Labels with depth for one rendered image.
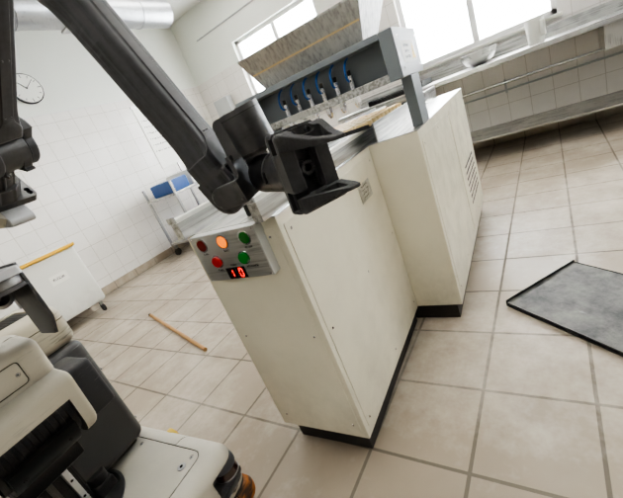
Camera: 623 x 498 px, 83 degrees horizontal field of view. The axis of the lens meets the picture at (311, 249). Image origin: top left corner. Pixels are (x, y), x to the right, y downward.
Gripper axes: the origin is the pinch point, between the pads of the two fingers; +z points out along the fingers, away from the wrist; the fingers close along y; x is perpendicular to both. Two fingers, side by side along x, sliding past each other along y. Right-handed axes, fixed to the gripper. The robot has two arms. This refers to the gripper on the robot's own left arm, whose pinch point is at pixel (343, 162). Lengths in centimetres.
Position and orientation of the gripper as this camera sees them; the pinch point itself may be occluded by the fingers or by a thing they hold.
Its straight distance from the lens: 38.1
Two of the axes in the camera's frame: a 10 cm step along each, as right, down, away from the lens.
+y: -3.3, -8.8, -3.4
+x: 7.8, -4.6, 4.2
